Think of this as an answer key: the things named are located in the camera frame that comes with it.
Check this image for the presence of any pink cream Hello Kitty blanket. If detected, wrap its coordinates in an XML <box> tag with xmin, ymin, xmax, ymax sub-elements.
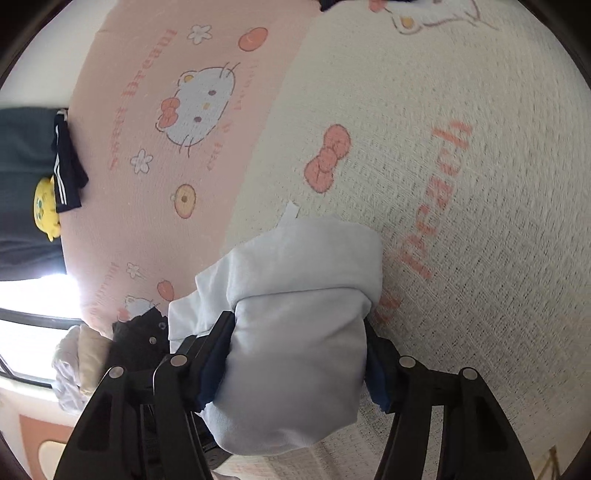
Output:
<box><xmin>61</xmin><ymin>1</ymin><xmax>590</xmax><ymax>462</ymax></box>

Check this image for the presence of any white cream clothes heap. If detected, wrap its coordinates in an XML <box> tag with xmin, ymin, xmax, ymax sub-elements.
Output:
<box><xmin>51</xmin><ymin>325</ymin><xmax>88</xmax><ymax>414</ymax></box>

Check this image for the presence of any dark teal curtain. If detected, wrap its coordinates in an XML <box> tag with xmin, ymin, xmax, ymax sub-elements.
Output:
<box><xmin>0</xmin><ymin>107</ymin><xmax>65</xmax><ymax>281</ymax></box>

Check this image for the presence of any navy white-striped folded garment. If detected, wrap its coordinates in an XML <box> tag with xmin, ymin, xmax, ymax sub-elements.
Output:
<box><xmin>52</xmin><ymin>109</ymin><xmax>88</xmax><ymax>214</ymax></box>

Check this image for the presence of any black window frame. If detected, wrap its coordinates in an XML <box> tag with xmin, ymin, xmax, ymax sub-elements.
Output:
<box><xmin>0</xmin><ymin>308</ymin><xmax>81</xmax><ymax>388</ymax></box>

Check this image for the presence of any yellow plush toy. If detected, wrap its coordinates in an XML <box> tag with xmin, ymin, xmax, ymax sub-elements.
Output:
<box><xmin>33</xmin><ymin>178</ymin><xmax>61</xmax><ymax>242</ymax></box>

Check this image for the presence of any wicker bamboo basket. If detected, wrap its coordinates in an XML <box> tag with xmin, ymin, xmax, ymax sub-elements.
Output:
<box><xmin>535</xmin><ymin>446</ymin><xmax>561</xmax><ymax>480</ymax></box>

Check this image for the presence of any cream folded garment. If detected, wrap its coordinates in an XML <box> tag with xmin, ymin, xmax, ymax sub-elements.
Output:
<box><xmin>78</xmin><ymin>324</ymin><xmax>111</xmax><ymax>397</ymax></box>

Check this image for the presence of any white shirt navy trim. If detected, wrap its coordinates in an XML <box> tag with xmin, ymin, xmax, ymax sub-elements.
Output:
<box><xmin>168</xmin><ymin>218</ymin><xmax>383</xmax><ymax>456</ymax></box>

